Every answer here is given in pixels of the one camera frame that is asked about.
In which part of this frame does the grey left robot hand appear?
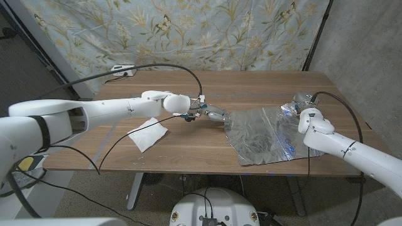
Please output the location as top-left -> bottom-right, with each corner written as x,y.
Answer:
189,102 -> 234,131

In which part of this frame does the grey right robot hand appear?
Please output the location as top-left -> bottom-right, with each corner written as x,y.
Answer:
283,91 -> 320,116

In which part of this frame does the aluminum foil sheet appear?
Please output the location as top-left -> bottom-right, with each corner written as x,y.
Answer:
224,105 -> 326,166

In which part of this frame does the white left shoulder cover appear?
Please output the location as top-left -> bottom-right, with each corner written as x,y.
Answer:
0,217 -> 128,226

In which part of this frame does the white right shoulder cover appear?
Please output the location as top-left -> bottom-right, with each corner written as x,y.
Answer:
376,215 -> 402,226

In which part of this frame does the flat white paper towel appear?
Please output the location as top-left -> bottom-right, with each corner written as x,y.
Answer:
127,116 -> 168,153

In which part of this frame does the black backdrop pole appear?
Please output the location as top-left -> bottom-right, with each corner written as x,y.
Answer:
303,0 -> 334,72

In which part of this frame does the floral printed backdrop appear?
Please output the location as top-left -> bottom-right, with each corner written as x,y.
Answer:
20,0 -> 332,94

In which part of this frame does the black ribbed round object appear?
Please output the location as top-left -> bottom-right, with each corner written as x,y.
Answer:
143,172 -> 165,186

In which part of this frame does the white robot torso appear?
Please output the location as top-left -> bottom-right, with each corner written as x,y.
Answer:
169,187 -> 261,226

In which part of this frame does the white power strip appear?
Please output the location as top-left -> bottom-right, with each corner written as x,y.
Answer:
110,65 -> 137,77

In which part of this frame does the grey table leg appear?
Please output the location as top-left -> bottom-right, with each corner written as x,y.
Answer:
285,175 -> 307,217
126,172 -> 145,211

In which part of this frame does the black box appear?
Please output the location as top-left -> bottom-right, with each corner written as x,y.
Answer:
257,210 -> 285,226

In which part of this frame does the white stand panel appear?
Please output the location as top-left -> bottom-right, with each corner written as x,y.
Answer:
0,153 -> 75,220

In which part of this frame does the yellow round object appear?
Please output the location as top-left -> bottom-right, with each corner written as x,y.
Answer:
17,156 -> 36,172

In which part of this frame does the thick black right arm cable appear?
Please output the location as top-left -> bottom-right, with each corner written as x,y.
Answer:
310,90 -> 365,226

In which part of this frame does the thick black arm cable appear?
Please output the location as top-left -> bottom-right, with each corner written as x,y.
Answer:
310,90 -> 365,226
6,63 -> 204,219

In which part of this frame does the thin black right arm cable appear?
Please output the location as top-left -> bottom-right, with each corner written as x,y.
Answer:
291,147 -> 312,192

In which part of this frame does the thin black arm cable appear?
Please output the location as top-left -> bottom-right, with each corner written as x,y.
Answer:
291,147 -> 312,192
48,115 -> 183,176

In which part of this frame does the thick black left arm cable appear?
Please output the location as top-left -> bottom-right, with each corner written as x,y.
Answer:
6,63 -> 204,219

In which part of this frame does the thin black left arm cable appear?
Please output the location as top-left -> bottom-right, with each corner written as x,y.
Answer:
48,115 -> 183,176

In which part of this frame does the black torso cable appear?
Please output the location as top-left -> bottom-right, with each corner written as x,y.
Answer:
183,187 -> 215,218

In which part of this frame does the black power strip cable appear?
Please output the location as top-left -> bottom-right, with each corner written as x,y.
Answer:
104,72 -> 128,84

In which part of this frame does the long black trailing cable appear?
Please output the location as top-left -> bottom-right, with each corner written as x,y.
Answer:
15,166 -> 151,226

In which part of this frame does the light grey slanted post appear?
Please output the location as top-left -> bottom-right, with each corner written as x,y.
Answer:
4,0 -> 95,99

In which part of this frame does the black wall handle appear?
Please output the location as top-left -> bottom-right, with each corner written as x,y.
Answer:
0,27 -> 18,40

